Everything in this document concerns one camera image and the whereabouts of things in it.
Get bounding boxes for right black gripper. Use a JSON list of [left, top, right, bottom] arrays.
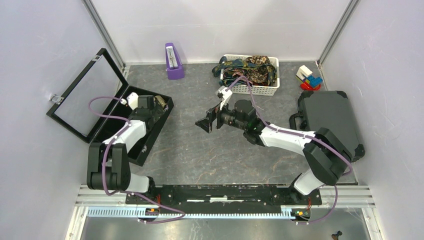
[[195, 98, 247, 134]]

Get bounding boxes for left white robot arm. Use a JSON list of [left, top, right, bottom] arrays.
[[86, 92, 169, 204]]

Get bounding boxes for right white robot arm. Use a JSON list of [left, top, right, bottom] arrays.
[[195, 99, 352, 204]]

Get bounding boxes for pile of patterned ties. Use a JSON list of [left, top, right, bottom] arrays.
[[211, 55, 277, 87]]

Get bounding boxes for rolled gold tie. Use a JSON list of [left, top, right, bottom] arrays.
[[154, 95, 168, 109]]

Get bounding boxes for black display box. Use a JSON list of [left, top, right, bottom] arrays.
[[45, 47, 175, 168]]

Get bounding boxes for purple metronome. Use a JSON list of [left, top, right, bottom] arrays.
[[165, 42, 185, 80]]

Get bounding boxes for white perforated basket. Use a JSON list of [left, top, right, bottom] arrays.
[[218, 54, 280, 96]]

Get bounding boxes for colourful toy blocks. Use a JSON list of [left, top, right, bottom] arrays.
[[295, 65, 323, 91]]

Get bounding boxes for dark grey hard case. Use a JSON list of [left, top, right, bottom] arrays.
[[289, 90, 366, 162]]

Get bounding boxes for small black knob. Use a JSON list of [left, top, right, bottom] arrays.
[[331, 230, 343, 240]]

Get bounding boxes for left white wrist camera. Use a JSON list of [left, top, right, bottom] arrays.
[[119, 92, 139, 110]]

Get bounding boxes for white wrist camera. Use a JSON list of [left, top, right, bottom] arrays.
[[215, 86, 233, 111], [119, 92, 139, 110]]

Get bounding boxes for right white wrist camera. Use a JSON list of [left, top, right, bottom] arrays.
[[215, 86, 233, 111]]

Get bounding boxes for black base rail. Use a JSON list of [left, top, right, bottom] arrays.
[[145, 184, 323, 215]]

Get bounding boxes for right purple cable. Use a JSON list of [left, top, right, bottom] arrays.
[[226, 75, 354, 225]]

